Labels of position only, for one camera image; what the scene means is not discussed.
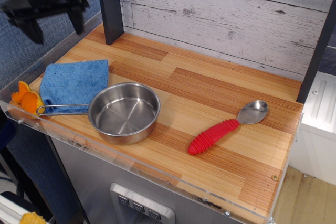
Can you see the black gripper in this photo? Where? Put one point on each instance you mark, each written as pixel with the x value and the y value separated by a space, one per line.
pixel 26 11

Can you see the blue cloth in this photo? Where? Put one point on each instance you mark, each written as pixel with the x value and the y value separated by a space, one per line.
pixel 68 88

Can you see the orange plush fish toy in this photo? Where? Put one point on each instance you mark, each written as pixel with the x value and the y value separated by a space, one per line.
pixel 29 100

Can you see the stainless steel pan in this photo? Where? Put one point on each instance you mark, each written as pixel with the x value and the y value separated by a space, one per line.
pixel 123 114

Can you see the clear acrylic front guard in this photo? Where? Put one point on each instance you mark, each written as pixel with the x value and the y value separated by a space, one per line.
pixel 50 130

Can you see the stainless steel cabinet front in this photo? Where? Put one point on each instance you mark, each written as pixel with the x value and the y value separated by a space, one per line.
pixel 92 176

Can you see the orange yellow object bottom left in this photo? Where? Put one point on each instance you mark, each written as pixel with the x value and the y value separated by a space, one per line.
pixel 32 218

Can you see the silver button control panel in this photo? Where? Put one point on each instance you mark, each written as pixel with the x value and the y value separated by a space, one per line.
pixel 142 204

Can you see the white ribbed appliance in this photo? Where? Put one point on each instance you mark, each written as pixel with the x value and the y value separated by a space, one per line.
pixel 313 151

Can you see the dark grey left post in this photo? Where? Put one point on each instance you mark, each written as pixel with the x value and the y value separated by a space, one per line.
pixel 112 20

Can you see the dark grey post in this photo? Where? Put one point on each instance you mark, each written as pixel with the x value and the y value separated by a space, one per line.
pixel 112 20
pixel 317 57

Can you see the red handled metal spoon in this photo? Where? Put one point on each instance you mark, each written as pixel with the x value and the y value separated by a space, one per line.
pixel 251 113

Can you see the dark grey right post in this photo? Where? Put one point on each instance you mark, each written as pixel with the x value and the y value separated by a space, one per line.
pixel 317 57

